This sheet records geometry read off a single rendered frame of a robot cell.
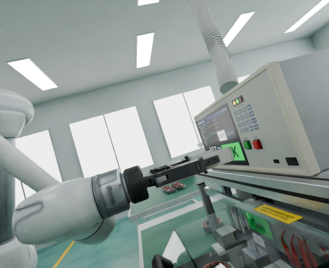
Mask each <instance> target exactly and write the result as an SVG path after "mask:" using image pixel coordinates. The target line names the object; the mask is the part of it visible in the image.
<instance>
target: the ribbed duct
mask: <svg viewBox="0 0 329 268"><path fill-rule="evenodd" d="M188 1H189V3H190V6H191V8H192V11H193V14H194V16H195V18H196V22H197V24H198V27H199V29H200V31H201V34H202V37H203V39H204V42H205V44H206V47H207V49H208V52H209V54H210V57H211V59H212V62H213V64H214V67H215V70H216V75H217V80H218V84H219V89H220V92H221V93H222V94H226V93H227V92H228V91H230V90H231V89H232V88H234V87H235V86H236V85H238V84H239V82H238V79H237V75H236V72H235V68H234V64H233V61H232V59H231V56H230V54H229V52H228V50H227V48H226V45H225V43H224V41H223V38H222V36H221V34H220V32H219V30H218V27H217V25H216V23H215V20H214V18H213V16H212V14H211V11H210V8H209V7H208V3H207V0H188Z"/></svg>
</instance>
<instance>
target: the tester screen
mask: <svg viewBox="0 0 329 268"><path fill-rule="evenodd" d="M198 127H199V130H200V133H201V136H202V139H203V142H204V145H205V148H206V150H207V151H209V150H210V148H209V147H212V146H216V148H217V150H220V149H222V145H225V144H231V143H236V142H239V140H238V137H237V138H233V139H228V140H223V141H220V140H219V137H218V135H217V132H218V131H222V130H225V129H228V128H230V127H233V128H234V126H233V123H232V120H231V117H230V115H229V112H228V109H227V106H226V107H224V108H222V109H221V110H219V111H218V112H216V113H214V114H213V115H211V116H209V117H207V118H206V119H204V120H202V121H201V122H199V123H198ZM234 131H235V129H234ZM235 133H236V132H235ZM236 136H237V134H236ZM239 143H240V142H239ZM241 149H242V148H241ZM242 152H243V151H242ZM243 155H244V154H243ZM244 158H245V157H244ZM230 162H237V163H246V160H245V161H230Z"/></svg>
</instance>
